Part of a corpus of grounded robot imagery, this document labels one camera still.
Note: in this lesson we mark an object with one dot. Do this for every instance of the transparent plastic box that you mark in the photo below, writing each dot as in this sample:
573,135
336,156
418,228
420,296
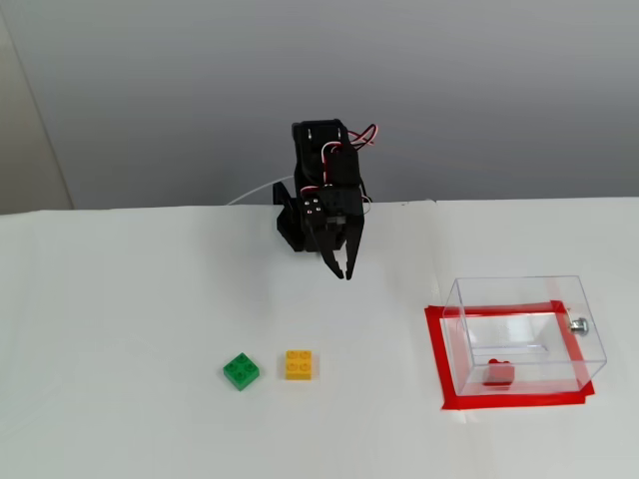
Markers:
529,319

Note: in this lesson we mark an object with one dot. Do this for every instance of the green lego brick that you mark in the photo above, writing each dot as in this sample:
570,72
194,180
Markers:
241,371

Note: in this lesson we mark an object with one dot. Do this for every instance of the red tape frame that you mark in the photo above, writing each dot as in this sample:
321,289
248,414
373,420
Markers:
449,394

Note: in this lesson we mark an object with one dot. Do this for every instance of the silver metal knob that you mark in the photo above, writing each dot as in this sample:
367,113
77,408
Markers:
579,326

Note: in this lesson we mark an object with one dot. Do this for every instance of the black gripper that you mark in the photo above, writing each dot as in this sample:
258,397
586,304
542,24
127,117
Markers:
340,206

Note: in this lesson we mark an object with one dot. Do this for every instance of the red lego brick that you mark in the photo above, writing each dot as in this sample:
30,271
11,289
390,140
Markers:
498,374

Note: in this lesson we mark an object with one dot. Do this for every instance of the yellow lego brick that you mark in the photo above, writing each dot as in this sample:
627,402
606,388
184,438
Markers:
299,365

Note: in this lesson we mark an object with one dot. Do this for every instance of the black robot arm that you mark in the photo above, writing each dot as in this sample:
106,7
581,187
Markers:
312,149

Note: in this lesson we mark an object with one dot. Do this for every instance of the black table clamp base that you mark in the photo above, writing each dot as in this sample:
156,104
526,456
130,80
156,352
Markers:
285,219

